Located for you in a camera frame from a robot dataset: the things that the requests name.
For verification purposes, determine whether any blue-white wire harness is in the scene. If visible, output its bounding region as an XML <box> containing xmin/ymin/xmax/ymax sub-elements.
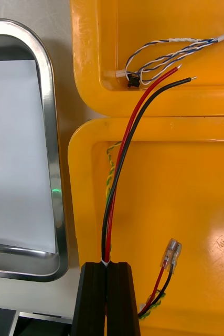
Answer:
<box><xmin>115</xmin><ymin>27</ymin><xmax>224</xmax><ymax>89</ymax></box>

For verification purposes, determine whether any yellow-orange plastic bin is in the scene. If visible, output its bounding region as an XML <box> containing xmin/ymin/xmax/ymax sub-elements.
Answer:
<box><xmin>69</xmin><ymin>0</ymin><xmax>224</xmax><ymax>118</ymax></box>
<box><xmin>67</xmin><ymin>117</ymin><xmax>224</xmax><ymax>336</ymax></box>

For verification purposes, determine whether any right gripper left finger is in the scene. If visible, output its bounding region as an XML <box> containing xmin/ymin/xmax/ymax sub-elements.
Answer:
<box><xmin>70</xmin><ymin>261</ymin><xmax>108</xmax><ymax>336</ymax></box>

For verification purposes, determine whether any white paper sheet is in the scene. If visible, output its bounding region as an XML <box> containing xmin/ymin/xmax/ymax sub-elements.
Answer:
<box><xmin>0</xmin><ymin>59</ymin><xmax>58</xmax><ymax>254</ymax></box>

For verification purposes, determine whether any steel tray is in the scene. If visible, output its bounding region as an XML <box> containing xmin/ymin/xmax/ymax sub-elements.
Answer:
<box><xmin>0</xmin><ymin>18</ymin><xmax>70</xmax><ymax>283</ymax></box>

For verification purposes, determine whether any red black green-yellow wire harness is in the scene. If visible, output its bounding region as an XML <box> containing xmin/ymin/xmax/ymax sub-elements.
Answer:
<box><xmin>101</xmin><ymin>64</ymin><xmax>198</xmax><ymax>321</ymax></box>

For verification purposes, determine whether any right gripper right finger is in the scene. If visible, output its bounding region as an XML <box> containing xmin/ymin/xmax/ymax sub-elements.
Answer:
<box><xmin>106</xmin><ymin>261</ymin><xmax>142</xmax><ymax>336</ymax></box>

